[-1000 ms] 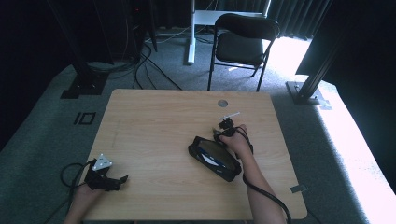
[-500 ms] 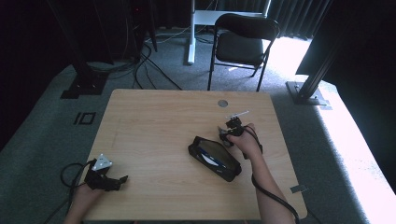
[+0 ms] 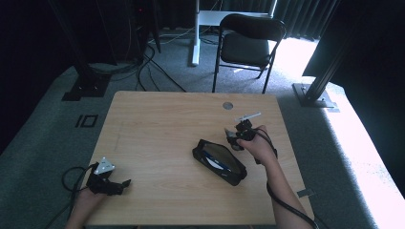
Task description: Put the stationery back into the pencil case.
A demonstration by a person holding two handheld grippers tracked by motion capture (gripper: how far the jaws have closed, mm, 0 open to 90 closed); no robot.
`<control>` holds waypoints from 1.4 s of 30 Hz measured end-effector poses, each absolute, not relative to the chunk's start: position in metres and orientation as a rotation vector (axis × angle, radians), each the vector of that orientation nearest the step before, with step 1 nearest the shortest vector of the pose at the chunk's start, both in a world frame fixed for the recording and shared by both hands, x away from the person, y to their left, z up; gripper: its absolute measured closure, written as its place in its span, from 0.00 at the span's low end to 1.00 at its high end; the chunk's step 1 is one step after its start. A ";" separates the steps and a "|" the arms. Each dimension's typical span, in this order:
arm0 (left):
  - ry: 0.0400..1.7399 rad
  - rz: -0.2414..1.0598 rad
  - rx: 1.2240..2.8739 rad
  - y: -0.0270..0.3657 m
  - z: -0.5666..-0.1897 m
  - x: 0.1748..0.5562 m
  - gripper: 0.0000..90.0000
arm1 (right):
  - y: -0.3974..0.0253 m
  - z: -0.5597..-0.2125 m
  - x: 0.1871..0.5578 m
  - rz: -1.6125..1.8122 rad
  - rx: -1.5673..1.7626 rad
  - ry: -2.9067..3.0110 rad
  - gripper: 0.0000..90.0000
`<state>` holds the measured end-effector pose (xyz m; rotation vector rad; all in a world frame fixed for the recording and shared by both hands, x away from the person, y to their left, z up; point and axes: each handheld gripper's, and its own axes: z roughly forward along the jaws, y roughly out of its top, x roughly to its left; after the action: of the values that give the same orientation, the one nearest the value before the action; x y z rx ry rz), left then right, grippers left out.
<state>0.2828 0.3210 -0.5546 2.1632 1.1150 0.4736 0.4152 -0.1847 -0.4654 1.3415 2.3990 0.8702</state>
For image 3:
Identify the black mesh pencil case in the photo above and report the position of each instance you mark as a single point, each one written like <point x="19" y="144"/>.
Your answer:
<point x="223" y="168"/>

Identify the dark equipment rack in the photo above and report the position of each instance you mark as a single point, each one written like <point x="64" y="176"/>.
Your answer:
<point x="143" y="31"/>

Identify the grey tape piece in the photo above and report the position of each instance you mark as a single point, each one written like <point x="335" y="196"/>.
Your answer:
<point x="305" y="192"/>

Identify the person's left hand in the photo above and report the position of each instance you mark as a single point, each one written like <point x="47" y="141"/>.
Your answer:
<point x="88" y="199"/>

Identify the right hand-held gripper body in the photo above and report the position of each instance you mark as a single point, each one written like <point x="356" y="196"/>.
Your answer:
<point x="245" y="130"/>

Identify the grey table grommet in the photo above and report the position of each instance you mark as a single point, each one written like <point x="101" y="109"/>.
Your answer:
<point x="228" y="105"/>

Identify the white desk frame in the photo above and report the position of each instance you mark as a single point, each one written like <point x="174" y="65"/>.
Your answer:
<point x="196" y="38"/>

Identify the black folding chair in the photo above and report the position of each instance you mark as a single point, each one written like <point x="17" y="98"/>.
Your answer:
<point x="245" y="47"/>

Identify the black metal stand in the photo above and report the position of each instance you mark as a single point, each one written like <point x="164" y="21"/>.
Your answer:
<point x="87" y="84"/>
<point x="313" y="92"/>

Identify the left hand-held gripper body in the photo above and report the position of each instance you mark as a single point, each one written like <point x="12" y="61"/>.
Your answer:
<point x="98" y="184"/>

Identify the person's right hand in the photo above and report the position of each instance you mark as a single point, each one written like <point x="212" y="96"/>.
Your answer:
<point x="259" y="148"/>

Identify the dark curtain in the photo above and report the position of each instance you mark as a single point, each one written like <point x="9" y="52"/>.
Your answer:
<point x="296" y="19"/>

